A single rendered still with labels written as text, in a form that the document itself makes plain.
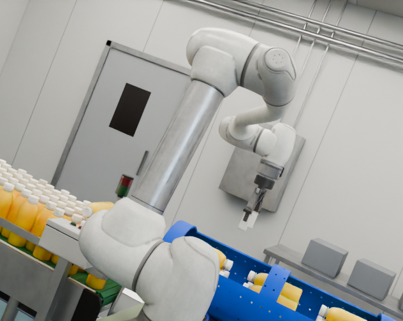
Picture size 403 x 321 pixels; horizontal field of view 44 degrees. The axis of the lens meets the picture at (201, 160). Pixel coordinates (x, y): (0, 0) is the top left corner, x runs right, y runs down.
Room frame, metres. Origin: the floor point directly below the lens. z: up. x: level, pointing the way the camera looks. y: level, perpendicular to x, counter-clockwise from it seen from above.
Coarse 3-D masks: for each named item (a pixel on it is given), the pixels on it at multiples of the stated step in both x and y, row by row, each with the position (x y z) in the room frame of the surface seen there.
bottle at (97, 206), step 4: (88, 204) 1.97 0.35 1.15; (92, 204) 1.96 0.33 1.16; (96, 204) 1.97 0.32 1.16; (100, 204) 1.99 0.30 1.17; (104, 204) 2.02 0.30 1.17; (108, 204) 2.06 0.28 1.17; (112, 204) 2.09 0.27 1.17; (92, 208) 1.95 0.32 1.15; (96, 208) 1.96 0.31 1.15; (100, 208) 1.97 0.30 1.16; (104, 208) 2.00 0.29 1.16; (108, 208) 2.04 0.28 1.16; (92, 212) 1.94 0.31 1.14
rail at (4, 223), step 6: (0, 222) 1.95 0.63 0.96; (6, 222) 1.94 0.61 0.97; (6, 228) 1.94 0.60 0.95; (12, 228) 1.93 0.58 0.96; (18, 228) 1.92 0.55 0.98; (18, 234) 1.92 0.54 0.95; (24, 234) 1.91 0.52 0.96; (30, 234) 1.91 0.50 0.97; (30, 240) 1.90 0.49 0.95; (36, 240) 1.90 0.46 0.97; (84, 270) 1.83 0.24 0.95; (90, 270) 1.83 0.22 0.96; (96, 270) 1.82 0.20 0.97; (96, 276) 1.82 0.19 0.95; (102, 276) 1.81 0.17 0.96
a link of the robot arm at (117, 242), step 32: (224, 32) 1.40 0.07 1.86; (192, 64) 1.43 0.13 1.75; (224, 64) 1.37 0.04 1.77; (192, 96) 1.38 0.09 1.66; (224, 96) 1.43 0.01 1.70; (192, 128) 1.37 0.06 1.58; (160, 160) 1.35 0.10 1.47; (160, 192) 1.34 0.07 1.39; (96, 224) 1.32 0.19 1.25; (128, 224) 1.29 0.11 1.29; (160, 224) 1.33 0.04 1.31; (96, 256) 1.29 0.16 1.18; (128, 256) 1.27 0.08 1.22; (128, 288) 1.30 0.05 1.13
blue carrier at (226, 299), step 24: (168, 240) 1.85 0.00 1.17; (216, 240) 2.01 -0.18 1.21; (240, 264) 2.02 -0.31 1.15; (264, 264) 1.95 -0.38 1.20; (216, 288) 1.77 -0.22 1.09; (240, 288) 1.75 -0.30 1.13; (264, 288) 1.74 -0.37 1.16; (312, 288) 1.90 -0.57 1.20; (216, 312) 1.79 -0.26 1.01; (240, 312) 1.74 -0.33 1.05; (264, 312) 1.72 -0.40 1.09; (288, 312) 1.70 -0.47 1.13; (312, 312) 1.94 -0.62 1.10; (360, 312) 1.86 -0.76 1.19
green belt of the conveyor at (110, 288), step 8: (0, 232) 2.02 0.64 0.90; (24, 248) 1.95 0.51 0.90; (32, 256) 1.91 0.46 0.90; (48, 264) 1.89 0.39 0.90; (80, 272) 1.95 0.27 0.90; (80, 280) 1.86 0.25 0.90; (104, 288) 1.88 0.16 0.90; (112, 288) 1.91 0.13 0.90; (120, 288) 1.96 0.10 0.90; (104, 296) 1.82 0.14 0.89; (112, 296) 1.88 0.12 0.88; (104, 304) 1.83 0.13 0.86
